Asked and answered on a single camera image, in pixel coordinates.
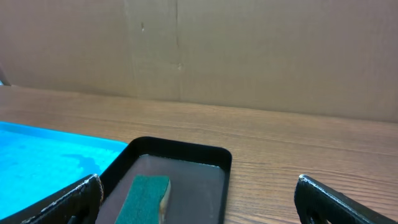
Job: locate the green and yellow sponge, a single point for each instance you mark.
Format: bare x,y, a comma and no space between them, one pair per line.
146,201

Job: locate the teal plastic tray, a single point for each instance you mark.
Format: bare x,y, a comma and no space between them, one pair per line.
37,162

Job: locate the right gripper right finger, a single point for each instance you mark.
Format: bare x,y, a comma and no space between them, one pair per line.
318,203

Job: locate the black water tray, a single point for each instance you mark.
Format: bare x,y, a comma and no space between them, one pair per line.
199,176

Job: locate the brown cardboard backdrop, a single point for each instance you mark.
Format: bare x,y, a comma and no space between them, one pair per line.
335,58

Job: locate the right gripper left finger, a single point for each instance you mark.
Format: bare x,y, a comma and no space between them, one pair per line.
80,205

